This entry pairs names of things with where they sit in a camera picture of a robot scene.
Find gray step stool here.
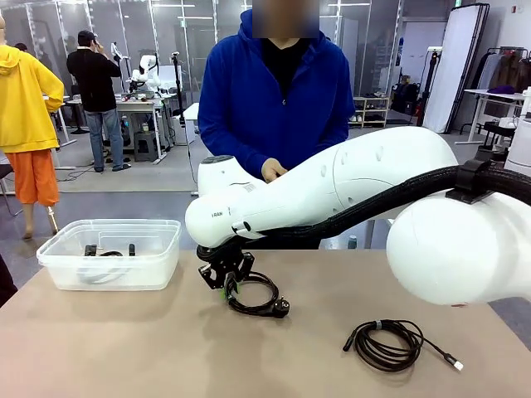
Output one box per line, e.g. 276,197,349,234
133,131,161,163

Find man in black sweater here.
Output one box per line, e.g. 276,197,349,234
66,30,133,173

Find black camera tripod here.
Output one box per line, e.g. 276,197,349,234
171,51,187,125

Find white workbench desk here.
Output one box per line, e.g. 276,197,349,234
115,93,176,163

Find white desk with legs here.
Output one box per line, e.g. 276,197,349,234
455,89,528,145

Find black tripod pole with light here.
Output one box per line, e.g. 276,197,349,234
414,46,443,129

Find person in blue hoodie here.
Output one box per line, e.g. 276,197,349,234
197,0,356,250

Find white cylindrical column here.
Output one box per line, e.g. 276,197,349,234
504,118,531,177

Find black power cord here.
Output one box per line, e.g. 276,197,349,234
77,243,137,286
226,271,291,319

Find clothes rack with coats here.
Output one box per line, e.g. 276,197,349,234
476,46,531,93

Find white folding screen panel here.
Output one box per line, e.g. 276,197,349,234
422,2,490,134

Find blue sleeved right forearm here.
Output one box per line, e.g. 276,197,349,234
197,122,275,180

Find mannequin in yellow hoodie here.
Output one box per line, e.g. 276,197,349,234
0,12,66,240

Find black left arm cable bundle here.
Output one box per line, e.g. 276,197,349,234
0,252,18,308

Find blue sleeved left forearm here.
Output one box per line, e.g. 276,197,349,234
314,115,356,147

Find person's right hand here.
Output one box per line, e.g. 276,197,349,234
261,158,288,184

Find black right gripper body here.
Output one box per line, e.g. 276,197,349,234
197,244,246,279

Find black utility cart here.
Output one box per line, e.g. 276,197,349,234
476,119,518,167

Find clear plastic storage box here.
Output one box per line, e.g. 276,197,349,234
36,218,183,292

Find black cable white-tipped connector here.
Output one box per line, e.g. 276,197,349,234
343,318,465,373

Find white device on stand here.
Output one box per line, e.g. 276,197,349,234
110,41,125,84

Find black luggage bags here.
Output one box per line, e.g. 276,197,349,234
392,81,420,116

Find wooden shoe rack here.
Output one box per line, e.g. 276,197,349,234
350,95,391,129

